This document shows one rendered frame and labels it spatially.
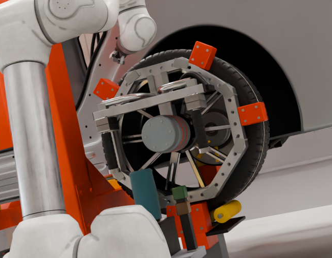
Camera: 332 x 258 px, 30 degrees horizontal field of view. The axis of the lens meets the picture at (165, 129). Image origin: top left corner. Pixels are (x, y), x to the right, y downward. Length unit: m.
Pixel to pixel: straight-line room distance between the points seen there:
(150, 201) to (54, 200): 0.86
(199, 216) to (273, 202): 4.19
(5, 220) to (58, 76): 3.08
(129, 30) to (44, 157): 0.70
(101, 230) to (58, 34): 0.49
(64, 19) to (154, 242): 0.55
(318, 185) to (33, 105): 5.11
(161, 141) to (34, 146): 0.82
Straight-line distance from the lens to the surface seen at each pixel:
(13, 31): 1.53
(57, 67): 2.49
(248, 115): 2.26
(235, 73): 2.36
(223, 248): 2.53
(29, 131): 1.46
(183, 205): 1.97
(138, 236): 1.31
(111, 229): 1.31
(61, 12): 1.46
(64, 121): 2.42
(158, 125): 2.19
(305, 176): 6.40
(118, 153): 2.42
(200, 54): 2.31
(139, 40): 2.00
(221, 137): 2.76
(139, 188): 2.25
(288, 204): 6.45
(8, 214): 5.48
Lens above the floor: 0.73
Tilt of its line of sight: 3 degrees up
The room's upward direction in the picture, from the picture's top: 13 degrees counter-clockwise
